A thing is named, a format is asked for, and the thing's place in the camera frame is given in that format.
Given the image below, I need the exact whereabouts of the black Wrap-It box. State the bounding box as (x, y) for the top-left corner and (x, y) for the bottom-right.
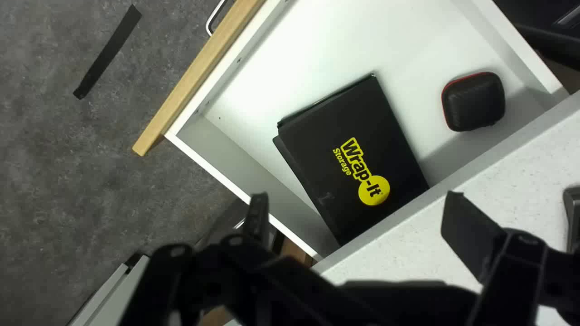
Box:
(271, 72), (431, 246)

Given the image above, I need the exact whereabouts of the lower cabinet drawer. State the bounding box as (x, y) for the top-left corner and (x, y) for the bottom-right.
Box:
(66, 251), (150, 326)

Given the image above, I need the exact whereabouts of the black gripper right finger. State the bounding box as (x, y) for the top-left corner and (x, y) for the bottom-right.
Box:
(438, 189), (580, 326)

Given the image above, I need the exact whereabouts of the white cabinet body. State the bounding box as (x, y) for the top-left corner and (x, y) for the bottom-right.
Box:
(309, 88), (580, 326)

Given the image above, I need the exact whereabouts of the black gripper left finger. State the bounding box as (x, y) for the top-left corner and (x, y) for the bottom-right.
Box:
(117, 191), (342, 326)

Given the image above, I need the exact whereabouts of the long black tape strip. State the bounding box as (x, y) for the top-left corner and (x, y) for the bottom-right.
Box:
(72, 3), (144, 101)

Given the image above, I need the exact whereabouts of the small black case red trim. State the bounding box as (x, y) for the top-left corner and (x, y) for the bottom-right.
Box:
(438, 70), (507, 133)

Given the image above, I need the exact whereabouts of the silver metal drawer handle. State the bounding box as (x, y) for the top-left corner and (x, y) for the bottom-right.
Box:
(202, 0), (235, 35)

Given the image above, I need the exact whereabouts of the white drawer with wood front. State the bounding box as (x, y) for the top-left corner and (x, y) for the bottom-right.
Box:
(130, 0), (568, 258)

